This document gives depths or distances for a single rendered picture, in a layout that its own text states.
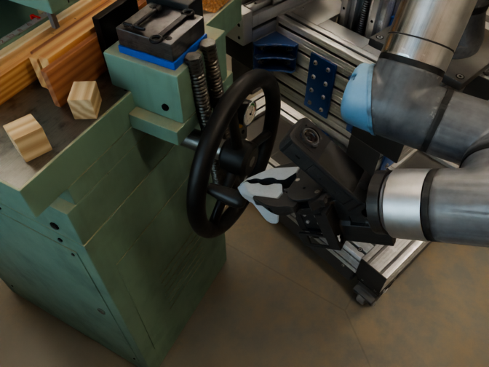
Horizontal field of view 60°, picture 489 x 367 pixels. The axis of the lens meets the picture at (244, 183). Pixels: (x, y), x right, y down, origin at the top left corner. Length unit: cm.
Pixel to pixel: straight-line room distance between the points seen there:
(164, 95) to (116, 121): 9
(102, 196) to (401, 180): 48
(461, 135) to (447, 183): 8
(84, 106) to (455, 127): 48
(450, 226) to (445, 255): 125
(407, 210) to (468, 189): 6
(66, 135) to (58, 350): 95
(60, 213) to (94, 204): 6
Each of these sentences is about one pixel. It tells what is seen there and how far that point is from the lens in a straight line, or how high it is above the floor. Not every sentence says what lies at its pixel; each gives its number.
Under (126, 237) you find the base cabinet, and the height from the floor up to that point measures 63.
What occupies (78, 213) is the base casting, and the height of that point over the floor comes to 78.
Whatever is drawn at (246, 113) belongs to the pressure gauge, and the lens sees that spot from 99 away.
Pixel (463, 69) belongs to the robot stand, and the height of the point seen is 82.
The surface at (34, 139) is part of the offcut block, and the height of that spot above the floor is 93.
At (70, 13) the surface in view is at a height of 95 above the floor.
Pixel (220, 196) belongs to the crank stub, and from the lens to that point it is 60.
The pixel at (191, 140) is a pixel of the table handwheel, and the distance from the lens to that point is 72.
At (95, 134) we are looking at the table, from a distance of 68.
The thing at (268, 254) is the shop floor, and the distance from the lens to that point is 154.
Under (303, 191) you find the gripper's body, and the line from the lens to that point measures 50.
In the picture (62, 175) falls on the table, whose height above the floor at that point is 87.
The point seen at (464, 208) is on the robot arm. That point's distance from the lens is 43.
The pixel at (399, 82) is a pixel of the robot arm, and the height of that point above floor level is 104.
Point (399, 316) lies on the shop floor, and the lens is 152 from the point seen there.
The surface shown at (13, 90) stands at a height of 91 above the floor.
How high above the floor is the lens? 132
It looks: 50 degrees down
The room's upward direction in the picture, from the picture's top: straight up
